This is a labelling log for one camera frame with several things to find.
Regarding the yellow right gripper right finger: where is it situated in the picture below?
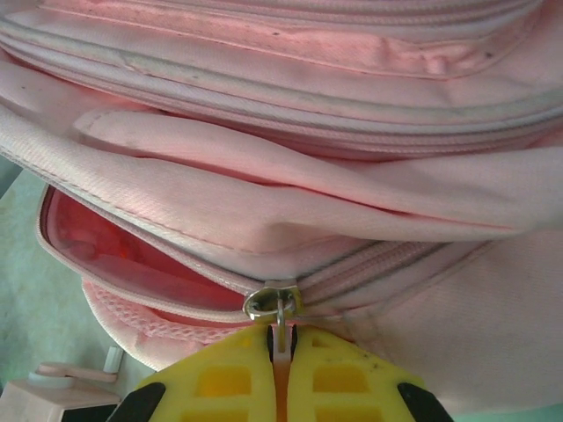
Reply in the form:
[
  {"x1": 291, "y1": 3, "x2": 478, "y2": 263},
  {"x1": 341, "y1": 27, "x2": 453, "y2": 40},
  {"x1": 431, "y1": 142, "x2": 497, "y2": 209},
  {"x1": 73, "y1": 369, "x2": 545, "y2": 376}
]
[{"x1": 281, "y1": 324, "x2": 454, "y2": 422}]

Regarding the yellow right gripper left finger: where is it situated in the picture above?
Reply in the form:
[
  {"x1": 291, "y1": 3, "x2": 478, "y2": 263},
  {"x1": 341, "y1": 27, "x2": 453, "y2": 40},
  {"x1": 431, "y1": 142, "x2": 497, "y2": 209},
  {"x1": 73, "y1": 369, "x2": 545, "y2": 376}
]
[{"x1": 107, "y1": 327, "x2": 281, "y2": 422}]

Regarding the pink backpack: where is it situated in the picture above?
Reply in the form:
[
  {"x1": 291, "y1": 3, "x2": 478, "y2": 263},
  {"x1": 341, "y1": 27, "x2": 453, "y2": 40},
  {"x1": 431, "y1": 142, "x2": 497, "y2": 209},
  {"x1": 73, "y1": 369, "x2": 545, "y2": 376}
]
[{"x1": 0, "y1": 0, "x2": 563, "y2": 414}]

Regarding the pink pencil sharpener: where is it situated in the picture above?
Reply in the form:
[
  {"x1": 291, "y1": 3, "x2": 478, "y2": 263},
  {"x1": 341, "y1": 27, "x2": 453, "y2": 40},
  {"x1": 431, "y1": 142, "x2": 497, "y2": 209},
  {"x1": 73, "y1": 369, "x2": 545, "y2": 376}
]
[{"x1": 0, "y1": 346, "x2": 124, "y2": 422}]

